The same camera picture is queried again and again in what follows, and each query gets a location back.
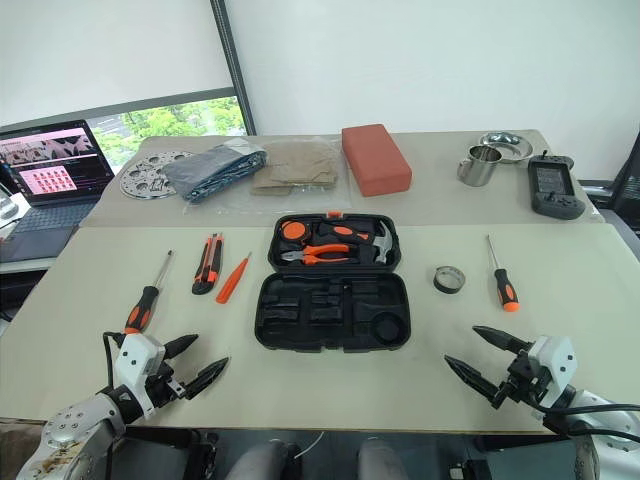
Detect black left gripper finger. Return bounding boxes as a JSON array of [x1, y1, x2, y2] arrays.
[[185, 356, 231, 401], [164, 333, 200, 358]]

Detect dark blue folded cloth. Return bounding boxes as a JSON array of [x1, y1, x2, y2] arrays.
[[161, 141, 269, 204]]

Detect orange handled pliers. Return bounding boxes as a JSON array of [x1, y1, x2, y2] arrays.
[[280, 243, 354, 266]]

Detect black tape roll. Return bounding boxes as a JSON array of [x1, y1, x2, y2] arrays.
[[432, 265, 468, 296]]

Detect perforated round metal disc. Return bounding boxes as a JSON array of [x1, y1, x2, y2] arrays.
[[119, 150, 194, 203]]

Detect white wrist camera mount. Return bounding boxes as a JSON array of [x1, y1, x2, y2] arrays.
[[113, 333, 167, 416], [527, 335, 578, 409]]

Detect stainless steel dish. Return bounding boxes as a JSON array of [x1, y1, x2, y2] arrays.
[[478, 130, 537, 166]]

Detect grey rounded shape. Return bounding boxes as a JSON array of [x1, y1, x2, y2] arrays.
[[356, 436, 422, 480], [225, 438, 302, 480]]

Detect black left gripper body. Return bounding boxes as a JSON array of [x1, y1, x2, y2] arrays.
[[147, 362, 189, 409]]

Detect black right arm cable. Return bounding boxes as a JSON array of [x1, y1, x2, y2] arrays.
[[528, 402, 640, 432]]

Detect stainless steel cup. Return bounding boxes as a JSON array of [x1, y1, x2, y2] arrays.
[[455, 143, 504, 188]]

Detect orange black tape measure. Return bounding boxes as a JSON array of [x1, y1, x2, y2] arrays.
[[279, 221, 314, 247]]

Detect black orange tool case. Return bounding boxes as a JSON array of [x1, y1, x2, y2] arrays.
[[253, 211, 412, 356]]

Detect orange black utility knife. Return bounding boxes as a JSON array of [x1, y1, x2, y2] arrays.
[[191, 232, 225, 297]]

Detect orange tester pen screwdriver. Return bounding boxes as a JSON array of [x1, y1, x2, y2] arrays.
[[215, 251, 253, 305]]

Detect dark window frame post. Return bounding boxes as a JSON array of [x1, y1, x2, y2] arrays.
[[209, 0, 259, 137]]

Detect red rectangular block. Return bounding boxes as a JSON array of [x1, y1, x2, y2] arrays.
[[340, 122, 415, 198]]

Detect small orange black screwdriver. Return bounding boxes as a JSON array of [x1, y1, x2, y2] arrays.
[[486, 234, 521, 314]]

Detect black handheld controller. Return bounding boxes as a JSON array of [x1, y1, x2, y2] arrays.
[[526, 150, 587, 221]]

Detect large orange black screwdriver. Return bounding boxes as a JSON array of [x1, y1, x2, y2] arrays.
[[123, 249, 176, 336]]

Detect black office chair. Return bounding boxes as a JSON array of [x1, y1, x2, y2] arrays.
[[578, 143, 640, 232]]

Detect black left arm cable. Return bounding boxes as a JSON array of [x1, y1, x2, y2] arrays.
[[101, 330, 126, 387]]

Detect open laptop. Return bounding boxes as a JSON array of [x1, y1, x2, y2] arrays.
[[0, 118, 117, 264]]

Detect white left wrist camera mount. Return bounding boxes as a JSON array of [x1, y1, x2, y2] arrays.
[[113, 333, 167, 416]]

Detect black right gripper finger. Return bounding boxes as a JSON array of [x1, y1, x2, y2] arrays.
[[471, 325, 533, 356], [443, 354, 502, 398]]

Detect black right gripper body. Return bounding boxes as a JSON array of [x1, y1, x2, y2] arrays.
[[491, 351, 544, 409]]

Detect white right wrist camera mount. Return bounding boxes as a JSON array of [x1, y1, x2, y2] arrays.
[[527, 335, 578, 409]]

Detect claw hammer orange black handle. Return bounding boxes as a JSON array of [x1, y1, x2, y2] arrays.
[[316, 222, 394, 264]]

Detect tan folded cloth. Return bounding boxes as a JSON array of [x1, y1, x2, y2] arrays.
[[249, 139, 347, 199]]

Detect clear plastic bag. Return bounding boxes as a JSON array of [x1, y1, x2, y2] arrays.
[[181, 134, 354, 217]]

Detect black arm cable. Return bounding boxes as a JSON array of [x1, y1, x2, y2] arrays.
[[528, 402, 640, 432], [101, 330, 126, 387]]

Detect thin white wire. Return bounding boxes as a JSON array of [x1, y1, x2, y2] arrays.
[[295, 431, 327, 459]]

